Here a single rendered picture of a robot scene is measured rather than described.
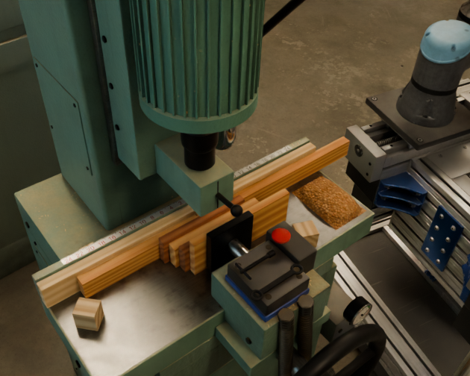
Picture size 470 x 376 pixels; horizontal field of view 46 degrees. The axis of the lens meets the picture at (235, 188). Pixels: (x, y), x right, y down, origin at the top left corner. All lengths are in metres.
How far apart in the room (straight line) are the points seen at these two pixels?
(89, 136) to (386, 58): 2.60
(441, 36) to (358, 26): 2.30
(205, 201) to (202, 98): 0.22
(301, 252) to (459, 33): 0.77
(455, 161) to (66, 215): 0.99
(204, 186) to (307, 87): 2.21
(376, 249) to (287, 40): 1.80
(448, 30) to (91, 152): 0.88
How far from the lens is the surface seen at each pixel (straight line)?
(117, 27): 0.84
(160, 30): 0.71
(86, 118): 1.00
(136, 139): 0.94
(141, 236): 0.98
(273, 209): 1.01
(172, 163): 0.93
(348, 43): 3.51
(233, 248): 0.94
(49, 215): 1.26
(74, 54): 0.93
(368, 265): 1.94
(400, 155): 1.51
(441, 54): 1.43
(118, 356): 0.91
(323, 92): 3.04
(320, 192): 1.10
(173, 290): 0.96
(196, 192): 0.90
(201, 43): 0.70
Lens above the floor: 1.68
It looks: 44 degrees down
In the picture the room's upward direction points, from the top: 3 degrees clockwise
